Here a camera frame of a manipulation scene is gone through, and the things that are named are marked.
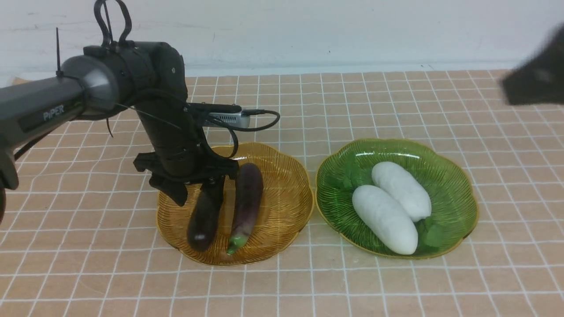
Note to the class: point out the amber plastic plate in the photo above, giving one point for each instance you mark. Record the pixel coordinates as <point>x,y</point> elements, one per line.
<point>286,207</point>

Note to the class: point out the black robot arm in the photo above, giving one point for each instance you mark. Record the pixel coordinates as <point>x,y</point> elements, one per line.
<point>108,79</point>

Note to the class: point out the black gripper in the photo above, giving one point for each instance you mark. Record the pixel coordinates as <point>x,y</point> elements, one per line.
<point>181,153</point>

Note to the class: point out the green plastic plate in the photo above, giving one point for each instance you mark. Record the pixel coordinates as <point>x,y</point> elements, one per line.
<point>455,211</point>

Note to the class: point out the white radish with leaves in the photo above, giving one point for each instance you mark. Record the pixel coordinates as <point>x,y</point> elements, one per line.
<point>386,218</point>

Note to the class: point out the checkered orange tablecloth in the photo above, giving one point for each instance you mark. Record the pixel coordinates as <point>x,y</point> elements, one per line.
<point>79,237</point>

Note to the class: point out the long purple eggplant green stem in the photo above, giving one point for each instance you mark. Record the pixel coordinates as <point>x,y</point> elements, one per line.
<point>248,196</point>

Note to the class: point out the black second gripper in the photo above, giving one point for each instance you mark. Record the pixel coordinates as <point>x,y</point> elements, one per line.
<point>540,80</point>

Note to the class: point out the short dark purple eggplant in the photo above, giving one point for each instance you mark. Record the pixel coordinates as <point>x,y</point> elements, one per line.
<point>203,225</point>

